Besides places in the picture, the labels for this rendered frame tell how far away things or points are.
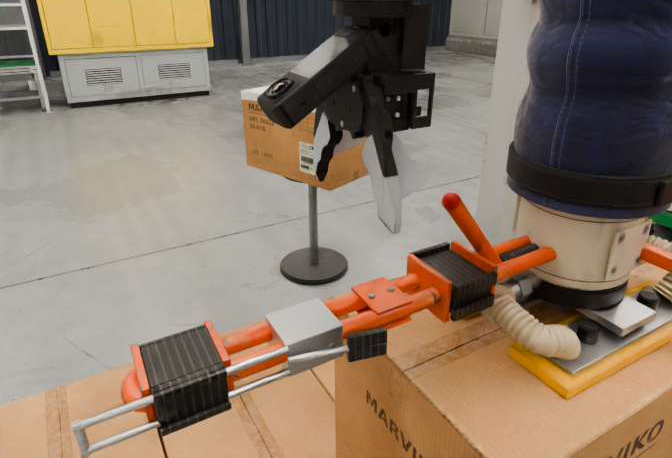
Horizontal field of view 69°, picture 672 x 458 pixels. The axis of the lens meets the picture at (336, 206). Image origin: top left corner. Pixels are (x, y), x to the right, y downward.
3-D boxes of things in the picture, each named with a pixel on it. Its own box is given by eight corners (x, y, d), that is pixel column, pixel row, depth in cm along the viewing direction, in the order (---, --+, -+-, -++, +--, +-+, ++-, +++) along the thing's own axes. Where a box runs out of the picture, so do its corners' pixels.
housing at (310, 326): (318, 325, 61) (317, 295, 59) (345, 358, 55) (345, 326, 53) (265, 344, 58) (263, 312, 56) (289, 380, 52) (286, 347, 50)
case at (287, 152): (246, 165, 264) (240, 90, 248) (297, 148, 293) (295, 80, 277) (330, 191, 229) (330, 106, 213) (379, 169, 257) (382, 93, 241)
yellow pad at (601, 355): (647, 288, 85) (654, 263, 83) (710, 319, 77) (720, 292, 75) (506, 355, 70) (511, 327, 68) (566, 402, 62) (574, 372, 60)
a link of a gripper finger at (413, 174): (453, 216, 45) (423, 122, 46) (401, 230, 42) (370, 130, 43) (434, 223, 47) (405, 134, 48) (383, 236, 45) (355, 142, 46)
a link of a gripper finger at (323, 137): (355, 175, 59) (384, 125, 52) (311, 183, 56) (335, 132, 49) (345, 154, 60) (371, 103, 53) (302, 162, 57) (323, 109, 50)
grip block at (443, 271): (448, 272, 72) (451, 237, 69) (498, 307, 64) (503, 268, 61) (401, 288, 68) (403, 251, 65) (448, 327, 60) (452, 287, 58)
